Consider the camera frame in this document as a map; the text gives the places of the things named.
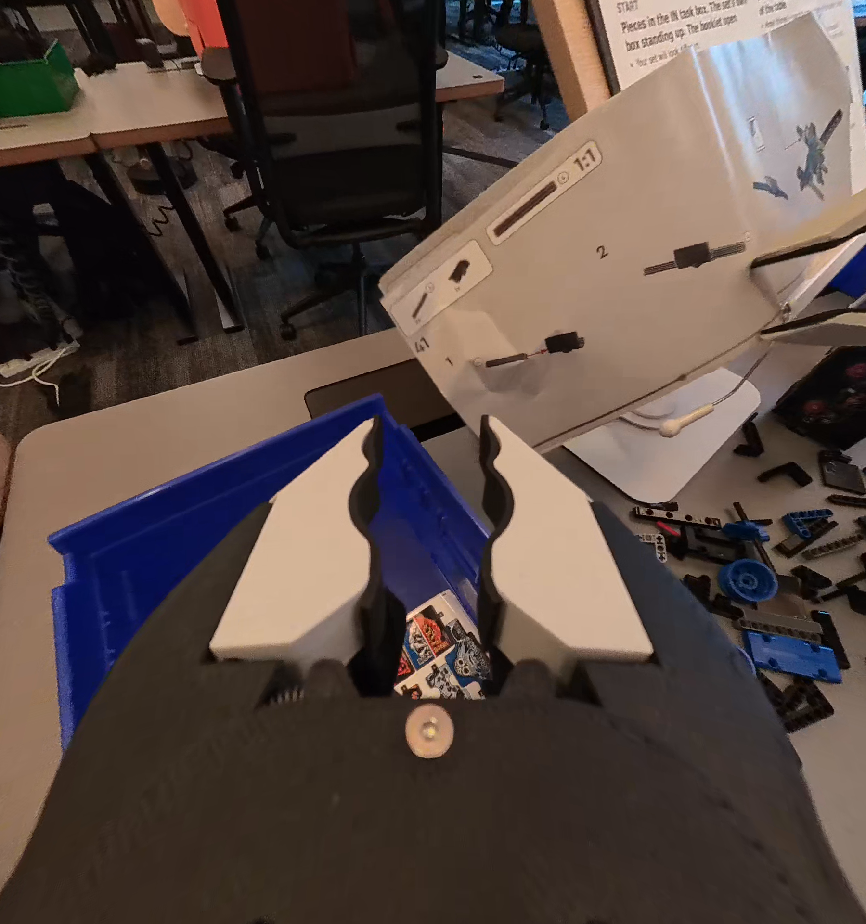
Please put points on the grey long toy beam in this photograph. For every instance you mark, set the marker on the grey long toy beam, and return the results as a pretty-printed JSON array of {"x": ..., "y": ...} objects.
[{"x": 833, "y": 546}]

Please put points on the black office chair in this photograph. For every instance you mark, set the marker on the black office chair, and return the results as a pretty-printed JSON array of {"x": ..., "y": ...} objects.
[{"x": 332, "y": 144}]

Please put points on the red bag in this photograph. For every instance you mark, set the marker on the red bag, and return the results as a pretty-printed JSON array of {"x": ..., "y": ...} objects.
[{"x": 187, "y": 25}]

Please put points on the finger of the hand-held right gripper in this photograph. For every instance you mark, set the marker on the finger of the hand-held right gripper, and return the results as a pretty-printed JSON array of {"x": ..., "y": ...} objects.
[
  {"x": 844, "y": 216},
  {"x": 837, "y": 336}
]

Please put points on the toy sticker sheet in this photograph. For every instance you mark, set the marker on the toy sticker sheet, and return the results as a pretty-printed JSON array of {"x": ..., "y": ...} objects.
[{"x": 440, "y": 650}]

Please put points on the tagged blue storage bin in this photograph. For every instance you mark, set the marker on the tagged blue storage bin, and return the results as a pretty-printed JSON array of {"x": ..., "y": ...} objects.
[{"x": 151, "y": 541}]

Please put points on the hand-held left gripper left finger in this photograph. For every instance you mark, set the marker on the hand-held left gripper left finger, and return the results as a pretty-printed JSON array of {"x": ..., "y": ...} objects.
[{"x": 295, "y": 563}]

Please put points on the green storage bin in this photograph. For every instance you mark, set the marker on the green storage bin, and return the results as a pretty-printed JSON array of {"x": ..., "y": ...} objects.
[{"x": 21, "y": 86}]

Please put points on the blue flat toy panel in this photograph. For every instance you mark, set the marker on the blue flat toy panel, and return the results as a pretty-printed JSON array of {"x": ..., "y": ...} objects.
[{"x": 794, "y": 655}]

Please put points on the black toy frame assembly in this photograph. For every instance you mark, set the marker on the black toy frame assembly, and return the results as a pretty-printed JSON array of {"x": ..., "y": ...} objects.
[{"x": 700, "y": 534}]

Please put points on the blue angled toy beam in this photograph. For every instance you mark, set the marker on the blue angled toy beam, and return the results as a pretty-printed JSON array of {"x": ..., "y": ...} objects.
[{"x": 808, "y": 521}]

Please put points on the white book stand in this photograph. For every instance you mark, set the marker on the white book stand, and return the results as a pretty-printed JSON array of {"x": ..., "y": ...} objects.
[{"x": 693, "y": 447}]

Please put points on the grey background desk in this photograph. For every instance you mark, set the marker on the grey background desk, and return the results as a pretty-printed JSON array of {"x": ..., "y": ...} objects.
[{"x": 151, "y": 108}]

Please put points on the black square toy panel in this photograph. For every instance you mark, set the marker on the black square toy panel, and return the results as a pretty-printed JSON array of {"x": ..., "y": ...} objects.
[{"x": 843, "y": 470}]

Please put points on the white power strip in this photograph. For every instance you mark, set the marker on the white power strip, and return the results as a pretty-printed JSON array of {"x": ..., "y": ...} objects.
[{"x": 35, "y": 361}]

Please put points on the white small angled beam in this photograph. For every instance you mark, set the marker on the white small angled beam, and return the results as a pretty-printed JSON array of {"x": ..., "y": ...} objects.
[{"x": 653, "y": 548}]

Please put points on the pile of black toy beams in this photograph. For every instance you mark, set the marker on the pile of black toy beams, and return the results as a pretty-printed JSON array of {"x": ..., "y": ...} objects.
[{"x": 786, "y": 476}]

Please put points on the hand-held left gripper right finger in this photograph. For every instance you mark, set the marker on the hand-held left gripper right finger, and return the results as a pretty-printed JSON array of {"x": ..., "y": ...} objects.
[{"x": 570, "y": 577}]

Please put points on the blue toy wheel rim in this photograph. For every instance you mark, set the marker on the blue toy wheel rim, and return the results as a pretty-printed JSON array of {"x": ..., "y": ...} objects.
[{"x": 747, "y": 581}]

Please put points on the toy instruction booklet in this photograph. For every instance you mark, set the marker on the toy instruction booklet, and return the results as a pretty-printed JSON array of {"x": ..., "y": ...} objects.
[{"x": 620, "y": 303}]

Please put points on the toy truck set box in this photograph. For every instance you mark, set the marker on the toy truck set box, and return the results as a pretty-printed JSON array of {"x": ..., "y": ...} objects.
[{"x": 837, "y": 397}]

